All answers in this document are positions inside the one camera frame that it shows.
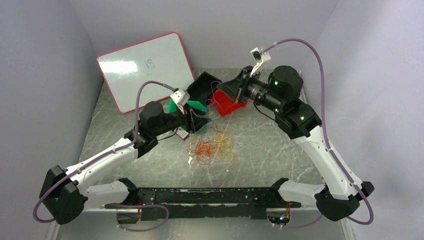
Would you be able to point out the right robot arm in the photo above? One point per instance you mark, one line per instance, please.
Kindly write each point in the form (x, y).
(342, 191)

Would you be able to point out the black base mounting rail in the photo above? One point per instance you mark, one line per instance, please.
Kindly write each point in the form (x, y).
(191, 203)

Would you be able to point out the green plastic bin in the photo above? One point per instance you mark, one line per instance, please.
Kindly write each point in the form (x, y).
(172, 107)

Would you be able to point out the red plastic bin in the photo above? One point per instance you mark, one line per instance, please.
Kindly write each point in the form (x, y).
(223, 104)

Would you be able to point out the small red white box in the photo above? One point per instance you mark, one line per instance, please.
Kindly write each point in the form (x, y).
(182, 134)

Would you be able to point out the black plastic bin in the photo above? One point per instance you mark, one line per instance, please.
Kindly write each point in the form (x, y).
(203, 87)

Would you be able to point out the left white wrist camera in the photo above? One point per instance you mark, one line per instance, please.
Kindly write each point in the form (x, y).
(180, 98)

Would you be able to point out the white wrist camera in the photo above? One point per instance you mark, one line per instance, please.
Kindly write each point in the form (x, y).
(180, 98)
(261, 58)

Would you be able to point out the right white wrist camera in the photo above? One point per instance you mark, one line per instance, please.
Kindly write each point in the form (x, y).
(261, 58)

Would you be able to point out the aluminium frame rail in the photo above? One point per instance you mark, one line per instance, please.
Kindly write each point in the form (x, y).
(124, 193)

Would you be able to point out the pink framed whiteboard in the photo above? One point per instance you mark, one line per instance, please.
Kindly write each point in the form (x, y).
(162, 59)

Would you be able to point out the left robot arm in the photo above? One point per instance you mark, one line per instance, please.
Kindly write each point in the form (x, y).
(151, 122)

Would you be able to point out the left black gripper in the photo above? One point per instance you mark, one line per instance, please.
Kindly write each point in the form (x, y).
(193, 123)

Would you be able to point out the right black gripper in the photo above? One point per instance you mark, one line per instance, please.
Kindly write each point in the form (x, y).
(237, 88)

